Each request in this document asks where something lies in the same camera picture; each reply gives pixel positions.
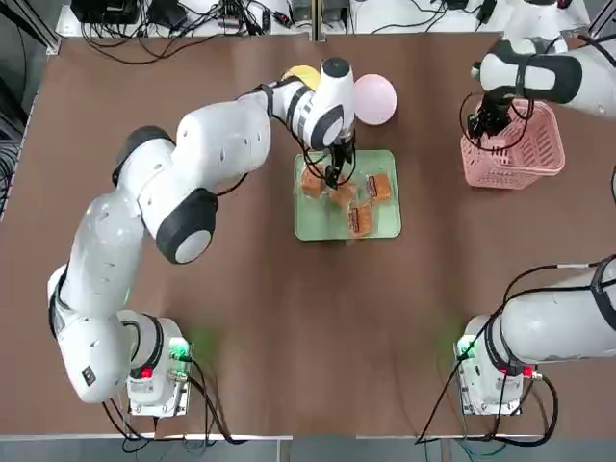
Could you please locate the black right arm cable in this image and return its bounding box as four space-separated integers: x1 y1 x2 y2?
416 262 562 444

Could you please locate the black power adapter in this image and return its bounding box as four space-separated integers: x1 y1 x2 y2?
475 0 498 26

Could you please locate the black cable bundle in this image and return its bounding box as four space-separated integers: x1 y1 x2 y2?
0 139 23 213

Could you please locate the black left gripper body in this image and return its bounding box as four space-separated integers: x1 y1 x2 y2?
331 136 358 166

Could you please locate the small pink slotted basket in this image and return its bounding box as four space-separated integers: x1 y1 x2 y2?
460 99 567 192

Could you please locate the long black desk cable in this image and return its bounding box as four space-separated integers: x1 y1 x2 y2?
79 21 203 66

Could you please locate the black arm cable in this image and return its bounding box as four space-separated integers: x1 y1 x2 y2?
103 355 246 451
416 262 562 444

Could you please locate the white plate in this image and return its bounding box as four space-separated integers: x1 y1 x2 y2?
353 73 398 128

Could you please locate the black docking box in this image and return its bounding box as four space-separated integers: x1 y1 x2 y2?
70 0 146 25

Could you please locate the green plastic tray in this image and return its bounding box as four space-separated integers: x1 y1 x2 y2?
294 149 403 243

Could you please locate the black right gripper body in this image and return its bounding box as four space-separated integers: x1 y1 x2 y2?
475 94 515 129

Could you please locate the yellow plate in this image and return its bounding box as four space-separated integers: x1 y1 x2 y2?
280 64 322 90

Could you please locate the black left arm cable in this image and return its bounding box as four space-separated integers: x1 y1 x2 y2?
103 355 246 451

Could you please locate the clear-wrapped bread pack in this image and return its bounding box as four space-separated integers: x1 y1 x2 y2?
366 172 395 203
346 204 375 237
300 166 333 199
329 180 360 211

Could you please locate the aluminium frame post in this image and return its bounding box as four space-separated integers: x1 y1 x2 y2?
589 0 616 38
44 16 63 55

